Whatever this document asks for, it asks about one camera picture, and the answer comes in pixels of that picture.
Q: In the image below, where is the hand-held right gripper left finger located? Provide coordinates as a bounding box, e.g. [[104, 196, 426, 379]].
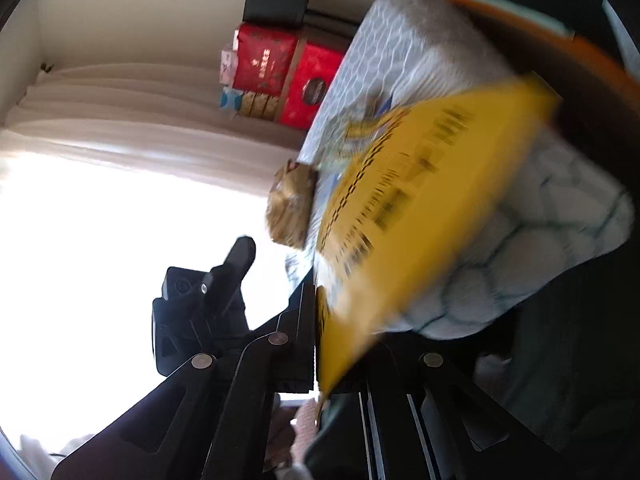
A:
[[50, 282, 318, 480]]

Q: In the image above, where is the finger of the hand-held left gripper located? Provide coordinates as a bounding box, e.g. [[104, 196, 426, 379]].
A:
[[197, 236, 257, 350]]

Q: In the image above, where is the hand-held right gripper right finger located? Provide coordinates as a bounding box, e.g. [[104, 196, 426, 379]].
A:
[[327, 340, 566, 480]]

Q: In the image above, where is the yellow checkered booklet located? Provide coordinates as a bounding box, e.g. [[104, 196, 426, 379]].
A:
[[312, 74, 561, 406]]

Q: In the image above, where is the tan patterned box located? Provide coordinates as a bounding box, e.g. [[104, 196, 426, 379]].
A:
[[267, 158, 319, 248]]

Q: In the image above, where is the stack of gold boxes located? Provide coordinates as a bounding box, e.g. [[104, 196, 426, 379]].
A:
[[235, 91, 282, 122]]

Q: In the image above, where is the cream curtain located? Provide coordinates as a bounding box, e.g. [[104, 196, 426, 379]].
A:
[[0, 62, 301, 196]]

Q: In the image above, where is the white pink carton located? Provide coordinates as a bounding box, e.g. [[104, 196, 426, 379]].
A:
[[220, 45, 240, 86]]

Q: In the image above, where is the grey honeycomb patterned blanket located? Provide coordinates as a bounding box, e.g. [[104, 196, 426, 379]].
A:
[[285, 0, 636, 343]]

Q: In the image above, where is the black speaker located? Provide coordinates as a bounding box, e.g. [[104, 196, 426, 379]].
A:
[[243, 0, 308, 31]]

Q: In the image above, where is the orange tray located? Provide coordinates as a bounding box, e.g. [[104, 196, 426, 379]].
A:
[[444, 0, 640, 106]]

